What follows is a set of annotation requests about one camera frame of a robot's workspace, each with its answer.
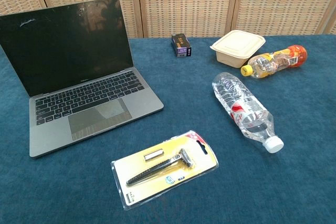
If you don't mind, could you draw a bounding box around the grey laptop with black keyboard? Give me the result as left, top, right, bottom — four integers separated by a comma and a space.
0, 0, 164, 158

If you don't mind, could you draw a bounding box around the blue carpet table cover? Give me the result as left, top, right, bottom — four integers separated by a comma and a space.
0, 35, 336, 224

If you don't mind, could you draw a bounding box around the small black purple box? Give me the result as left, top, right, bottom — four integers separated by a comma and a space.
171, 34, 192, 58

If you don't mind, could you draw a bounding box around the clear water bottle white cap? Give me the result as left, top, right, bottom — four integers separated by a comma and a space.
212, 72, 285, 154

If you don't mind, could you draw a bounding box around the razor in yellow blister pack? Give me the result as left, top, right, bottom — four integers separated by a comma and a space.
110, 130, 219, 204

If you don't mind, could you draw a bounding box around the beige lidded takeout box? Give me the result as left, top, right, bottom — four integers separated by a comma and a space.
209, 29, 266, 69

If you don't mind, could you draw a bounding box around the woven wooden folding screen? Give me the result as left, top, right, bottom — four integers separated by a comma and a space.
0, 0, 336, 38

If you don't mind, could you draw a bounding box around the orange juice bottle yellow cap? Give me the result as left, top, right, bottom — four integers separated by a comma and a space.
240, 45, 308, 79

